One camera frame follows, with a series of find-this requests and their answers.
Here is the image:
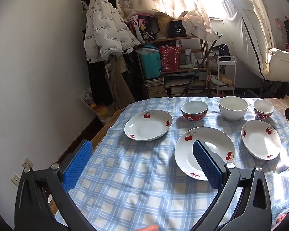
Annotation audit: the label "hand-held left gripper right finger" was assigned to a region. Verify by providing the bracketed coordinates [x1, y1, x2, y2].
[190, 139, 272, 231]

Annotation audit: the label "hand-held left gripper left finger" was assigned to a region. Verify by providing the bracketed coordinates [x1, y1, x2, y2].
[14, 140, 94, 231]

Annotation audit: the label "white cherry print plate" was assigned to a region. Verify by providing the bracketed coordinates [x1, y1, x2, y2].
[124, 110, 173, 141]
[241, 120, 281, 160]
[174, 127, 236, 181]

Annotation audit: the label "small red patterned bowl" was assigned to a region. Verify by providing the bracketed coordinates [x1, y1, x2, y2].
[253, 99, 274, 120]

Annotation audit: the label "large red patterned bowl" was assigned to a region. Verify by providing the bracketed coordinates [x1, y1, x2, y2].
[181, 100, 208, 123]

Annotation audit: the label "plain white bowl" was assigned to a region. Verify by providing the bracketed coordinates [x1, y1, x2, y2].
[219, 96, 249, 121]

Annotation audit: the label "person's left hand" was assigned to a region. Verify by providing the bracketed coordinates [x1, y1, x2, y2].
[137, 224, 159, 231]

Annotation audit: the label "brown blanket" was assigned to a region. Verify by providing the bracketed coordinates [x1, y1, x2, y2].
[48, 97, 289, 231]

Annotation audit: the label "white folded quilt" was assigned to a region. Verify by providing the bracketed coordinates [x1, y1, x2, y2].
[265, 48, 289, 83]

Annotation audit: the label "blue plaid cloth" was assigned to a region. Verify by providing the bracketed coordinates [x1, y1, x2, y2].
[54, 96, 289, 231]

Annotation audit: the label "plastic bag of snacks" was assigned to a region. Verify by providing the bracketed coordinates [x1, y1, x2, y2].
[81, 88, 111, 124]

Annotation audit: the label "flat pile of books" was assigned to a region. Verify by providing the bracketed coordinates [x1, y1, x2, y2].
[165, 73, 208, 97]

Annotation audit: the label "white trolley cart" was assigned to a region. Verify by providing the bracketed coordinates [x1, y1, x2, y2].
[208, 55, 237, 97]

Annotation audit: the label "black hanging garment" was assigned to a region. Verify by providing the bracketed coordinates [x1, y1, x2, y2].
[87, 58, 114, 106]

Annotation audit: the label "black tripod pole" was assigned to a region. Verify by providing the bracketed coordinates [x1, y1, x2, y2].
[180, 32, 222, 97]

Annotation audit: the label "tall stack of books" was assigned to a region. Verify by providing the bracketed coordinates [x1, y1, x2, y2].
[144, 76, 166, 99]

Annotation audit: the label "beige trousers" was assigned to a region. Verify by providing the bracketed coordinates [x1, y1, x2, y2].
[106, 53, 136, 109]

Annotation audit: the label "wooden shelf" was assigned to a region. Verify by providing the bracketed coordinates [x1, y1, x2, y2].
[135, 36, 210, 98]

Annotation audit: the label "white hanging duvet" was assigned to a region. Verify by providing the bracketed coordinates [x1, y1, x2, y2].
[222, 0, 275, 80]

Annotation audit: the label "red shopping bag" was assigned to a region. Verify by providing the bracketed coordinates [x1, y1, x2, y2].
[159, 46, 181, 72]

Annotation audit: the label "black box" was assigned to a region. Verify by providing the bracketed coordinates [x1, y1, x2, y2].
[169, 20, 187, 37]

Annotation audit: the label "white puffer jacket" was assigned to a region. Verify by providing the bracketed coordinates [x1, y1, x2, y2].
[84, 0, 141, 62]

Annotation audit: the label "colourful tote bag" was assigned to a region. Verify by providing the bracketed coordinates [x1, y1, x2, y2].
[129, 14, 159, 41]

